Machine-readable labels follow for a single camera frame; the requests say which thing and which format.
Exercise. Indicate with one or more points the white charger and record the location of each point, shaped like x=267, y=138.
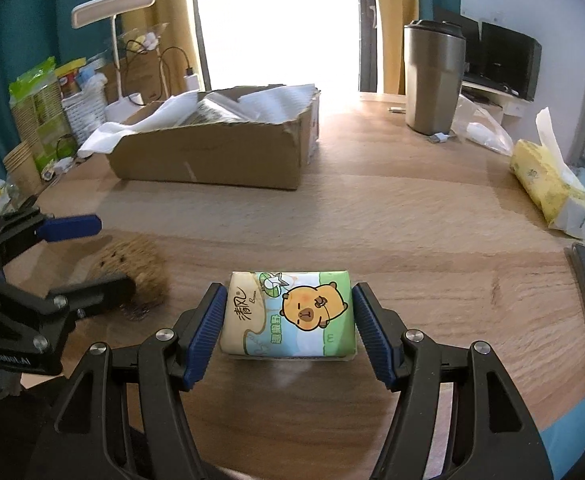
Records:
x=191, y=84

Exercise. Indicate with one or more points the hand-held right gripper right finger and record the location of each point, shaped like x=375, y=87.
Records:
x=372, y=335

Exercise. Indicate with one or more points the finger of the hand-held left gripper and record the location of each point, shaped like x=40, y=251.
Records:
x=70, y=227
x=92, y=295

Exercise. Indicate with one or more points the cardboard box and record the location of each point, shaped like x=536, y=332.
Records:
x=212, y=155

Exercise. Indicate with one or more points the white cabinet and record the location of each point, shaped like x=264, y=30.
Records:
x=502, y=100

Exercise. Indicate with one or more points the white desk lamp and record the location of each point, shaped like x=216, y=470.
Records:
x=112, y=5

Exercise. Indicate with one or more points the stack of brown paper cups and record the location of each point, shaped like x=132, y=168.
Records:
x=22, y=170

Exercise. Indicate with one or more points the white cloth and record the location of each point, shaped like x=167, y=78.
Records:
x=277, y=100

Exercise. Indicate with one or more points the yellow curtain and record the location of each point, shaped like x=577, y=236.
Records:
x=395, y=0
x=167, y=0

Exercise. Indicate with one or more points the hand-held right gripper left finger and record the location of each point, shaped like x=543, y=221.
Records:
x=202, y=340

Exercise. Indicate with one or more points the clear plastic bag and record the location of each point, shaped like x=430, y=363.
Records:
x=482, y=130

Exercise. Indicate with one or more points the blue white packets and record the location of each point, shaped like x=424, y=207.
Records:
x=90, y=76

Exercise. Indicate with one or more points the jar with yellow lid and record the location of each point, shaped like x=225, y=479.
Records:
x=70, y=77

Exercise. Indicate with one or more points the white woven basket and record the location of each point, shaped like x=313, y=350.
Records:
x=85, y=115

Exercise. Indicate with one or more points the green pack of paper cups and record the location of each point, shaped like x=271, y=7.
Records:
x=37, y=110

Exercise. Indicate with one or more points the white paper towel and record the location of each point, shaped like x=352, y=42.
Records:
x=137, y=122

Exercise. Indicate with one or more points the black monitor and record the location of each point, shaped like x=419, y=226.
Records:
x=509, y=60
x=467, y=30

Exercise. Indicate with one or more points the yellow tissue pack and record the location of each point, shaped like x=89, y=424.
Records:
x=547, y=185

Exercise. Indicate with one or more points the white usb plug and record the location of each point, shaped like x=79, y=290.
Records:
x=441, y=138

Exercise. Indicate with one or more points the steel tumbler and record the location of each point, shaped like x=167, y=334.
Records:
x=432, y=80

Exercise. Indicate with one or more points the grey dotted cloth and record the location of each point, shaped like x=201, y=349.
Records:
x=217, y=112

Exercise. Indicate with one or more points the small clear bag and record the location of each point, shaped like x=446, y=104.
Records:
x=142, y=37

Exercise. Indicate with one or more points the cartoon tissue packet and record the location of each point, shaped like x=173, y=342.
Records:
x=292, y=310

